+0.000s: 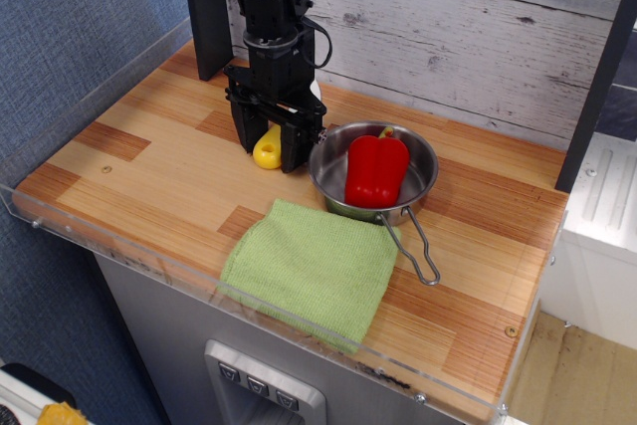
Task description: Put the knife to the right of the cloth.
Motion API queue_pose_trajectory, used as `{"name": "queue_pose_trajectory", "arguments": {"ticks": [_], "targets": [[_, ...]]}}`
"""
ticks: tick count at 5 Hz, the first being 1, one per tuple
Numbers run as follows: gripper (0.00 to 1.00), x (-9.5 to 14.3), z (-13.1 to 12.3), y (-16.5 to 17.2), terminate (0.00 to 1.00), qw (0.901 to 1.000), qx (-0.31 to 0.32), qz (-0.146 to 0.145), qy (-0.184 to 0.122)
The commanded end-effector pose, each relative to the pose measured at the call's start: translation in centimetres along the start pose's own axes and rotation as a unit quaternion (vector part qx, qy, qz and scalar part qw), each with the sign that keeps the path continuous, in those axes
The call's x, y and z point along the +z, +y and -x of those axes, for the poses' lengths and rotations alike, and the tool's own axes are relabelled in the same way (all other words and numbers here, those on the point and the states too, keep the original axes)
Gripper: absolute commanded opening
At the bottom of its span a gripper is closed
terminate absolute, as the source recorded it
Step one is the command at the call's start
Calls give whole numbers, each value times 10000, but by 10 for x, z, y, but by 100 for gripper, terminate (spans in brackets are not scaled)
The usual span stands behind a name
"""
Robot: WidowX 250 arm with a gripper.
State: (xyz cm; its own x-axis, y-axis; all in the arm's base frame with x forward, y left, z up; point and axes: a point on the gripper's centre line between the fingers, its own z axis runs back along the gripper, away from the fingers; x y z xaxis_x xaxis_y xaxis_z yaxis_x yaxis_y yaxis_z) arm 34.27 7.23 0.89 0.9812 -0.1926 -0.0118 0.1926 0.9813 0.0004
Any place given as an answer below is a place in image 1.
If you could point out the green cloth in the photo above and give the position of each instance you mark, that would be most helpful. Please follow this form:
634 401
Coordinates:
321 273

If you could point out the dark left frame post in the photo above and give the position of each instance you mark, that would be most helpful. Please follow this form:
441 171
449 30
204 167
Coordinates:
211 36

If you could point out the red bell pepper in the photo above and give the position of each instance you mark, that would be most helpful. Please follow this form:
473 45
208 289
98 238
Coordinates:
376 168

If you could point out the dark right frame post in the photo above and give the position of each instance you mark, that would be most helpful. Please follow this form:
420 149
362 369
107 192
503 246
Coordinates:
605 73

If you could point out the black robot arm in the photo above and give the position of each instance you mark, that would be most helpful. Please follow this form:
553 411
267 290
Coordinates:
274 18

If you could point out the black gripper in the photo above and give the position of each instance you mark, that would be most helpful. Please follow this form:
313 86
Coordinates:
277 84

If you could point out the grey cabinet with dispenser panel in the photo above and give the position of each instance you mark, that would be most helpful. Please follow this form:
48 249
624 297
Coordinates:
214 362

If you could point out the yellow and black object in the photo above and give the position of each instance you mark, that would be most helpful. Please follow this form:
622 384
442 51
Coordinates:
52 414

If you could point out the dark frame post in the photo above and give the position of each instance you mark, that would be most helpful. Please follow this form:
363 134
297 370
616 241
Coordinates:
605 73
211 36

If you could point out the small steel pan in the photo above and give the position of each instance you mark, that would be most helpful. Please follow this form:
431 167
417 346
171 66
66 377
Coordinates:
328 169

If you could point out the yellow handled white toy knife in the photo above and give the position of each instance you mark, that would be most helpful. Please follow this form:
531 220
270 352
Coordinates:
269 148

